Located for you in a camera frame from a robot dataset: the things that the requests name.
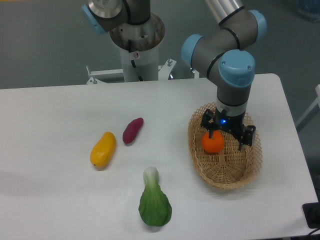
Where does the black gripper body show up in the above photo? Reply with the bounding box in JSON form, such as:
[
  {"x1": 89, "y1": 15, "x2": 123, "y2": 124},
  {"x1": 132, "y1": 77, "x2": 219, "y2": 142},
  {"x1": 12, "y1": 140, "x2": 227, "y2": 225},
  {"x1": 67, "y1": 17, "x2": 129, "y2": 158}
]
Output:
[{"x1": 212, "y1": 99, "x2": 248, "y2": 136}]

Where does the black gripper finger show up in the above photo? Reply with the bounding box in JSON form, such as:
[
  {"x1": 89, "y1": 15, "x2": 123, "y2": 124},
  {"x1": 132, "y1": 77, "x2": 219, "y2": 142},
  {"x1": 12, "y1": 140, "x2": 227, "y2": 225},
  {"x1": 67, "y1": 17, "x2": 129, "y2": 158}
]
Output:
[
  {"x1": 201, "y1": 109, "x2": 216, "y2": 139},
  {"x1": 238, "y1": 125, "x2": 256, "y2": 151}
]

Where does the orange fruit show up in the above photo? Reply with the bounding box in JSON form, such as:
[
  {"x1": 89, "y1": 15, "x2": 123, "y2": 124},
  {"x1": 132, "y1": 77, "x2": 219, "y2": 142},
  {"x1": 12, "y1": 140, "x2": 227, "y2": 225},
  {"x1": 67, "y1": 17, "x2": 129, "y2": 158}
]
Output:
[{"x1": 201, "y1": 130, "x2": 225, "y2": 154}]

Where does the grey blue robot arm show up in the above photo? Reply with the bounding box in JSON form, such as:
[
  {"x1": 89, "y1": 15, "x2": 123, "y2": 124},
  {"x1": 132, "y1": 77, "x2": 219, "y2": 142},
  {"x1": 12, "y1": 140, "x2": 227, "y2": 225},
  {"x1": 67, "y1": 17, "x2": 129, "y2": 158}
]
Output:
[{"x1": 81, "y1": 0, "x2": 267, "y2": 146}]

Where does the woven wicker basket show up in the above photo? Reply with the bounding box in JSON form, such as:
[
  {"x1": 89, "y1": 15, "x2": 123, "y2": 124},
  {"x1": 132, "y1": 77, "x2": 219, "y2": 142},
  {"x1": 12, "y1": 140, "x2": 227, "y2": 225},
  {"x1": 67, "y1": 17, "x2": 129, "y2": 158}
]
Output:
[{"x1": 188, "y1": 102, "x2": 263, "y2": 190}]

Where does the purple sweet potato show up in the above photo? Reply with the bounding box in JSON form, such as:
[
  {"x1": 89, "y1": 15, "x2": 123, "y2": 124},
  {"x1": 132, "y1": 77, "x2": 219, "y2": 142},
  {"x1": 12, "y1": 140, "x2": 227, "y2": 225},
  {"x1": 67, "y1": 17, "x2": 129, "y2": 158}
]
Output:
[{"x1": 122, "y1": 117, "x2": 144, "y2": 145}]

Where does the black device at table edge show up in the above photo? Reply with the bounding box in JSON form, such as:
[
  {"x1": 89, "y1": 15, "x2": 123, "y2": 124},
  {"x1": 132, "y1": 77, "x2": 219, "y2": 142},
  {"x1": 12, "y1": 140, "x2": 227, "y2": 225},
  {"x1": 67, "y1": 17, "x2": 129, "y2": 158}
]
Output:
[{"x1": 302, "y1": 202, "x2": 320, "y2": 229}]

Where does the green bok choy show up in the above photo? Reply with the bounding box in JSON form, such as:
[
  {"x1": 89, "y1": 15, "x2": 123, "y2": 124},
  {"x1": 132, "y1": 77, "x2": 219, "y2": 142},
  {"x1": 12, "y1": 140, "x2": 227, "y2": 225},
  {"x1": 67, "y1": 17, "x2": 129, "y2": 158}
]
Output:
[{"x1": 138, "y1": 166, "x2": 172, "y2": 227}]

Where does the yellow mango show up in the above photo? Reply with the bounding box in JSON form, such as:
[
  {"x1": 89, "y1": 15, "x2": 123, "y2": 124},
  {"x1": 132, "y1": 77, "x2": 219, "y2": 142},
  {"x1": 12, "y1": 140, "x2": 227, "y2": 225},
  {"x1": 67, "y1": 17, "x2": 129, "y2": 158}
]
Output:
[{"x1": 89, "y1": 131, "x2": 117, "y2": 168}]

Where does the blue object top right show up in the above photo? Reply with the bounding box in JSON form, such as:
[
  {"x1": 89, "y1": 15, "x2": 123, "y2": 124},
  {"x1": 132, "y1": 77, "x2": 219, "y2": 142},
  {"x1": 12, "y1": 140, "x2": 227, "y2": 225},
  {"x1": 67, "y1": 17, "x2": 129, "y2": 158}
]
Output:
[{"x1": 294, "y1": 0, "x2": 320, "y2": 23}]

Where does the white frame at right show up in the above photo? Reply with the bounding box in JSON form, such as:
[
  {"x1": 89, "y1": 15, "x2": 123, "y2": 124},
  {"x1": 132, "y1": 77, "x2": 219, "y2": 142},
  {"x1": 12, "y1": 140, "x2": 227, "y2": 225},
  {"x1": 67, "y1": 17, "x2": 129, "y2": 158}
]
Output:
[{"x1": 295, "y1": 84, "x2": 320, "y2": 133}]

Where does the black cable on pedestal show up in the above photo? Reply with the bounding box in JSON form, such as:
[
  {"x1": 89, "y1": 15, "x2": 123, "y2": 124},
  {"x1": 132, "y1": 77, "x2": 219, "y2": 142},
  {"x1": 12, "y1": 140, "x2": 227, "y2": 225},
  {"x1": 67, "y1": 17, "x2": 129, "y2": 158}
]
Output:
[{"x1": 127, "y1": 39, "x2": 145, "y2": 82}]

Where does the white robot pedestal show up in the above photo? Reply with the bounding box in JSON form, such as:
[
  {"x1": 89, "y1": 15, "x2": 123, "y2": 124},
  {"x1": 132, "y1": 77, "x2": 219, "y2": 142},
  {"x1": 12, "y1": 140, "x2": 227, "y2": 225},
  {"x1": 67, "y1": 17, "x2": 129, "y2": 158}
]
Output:
[{"x1": 109, "y1": 9, "x2": 166, "y2": 82}]

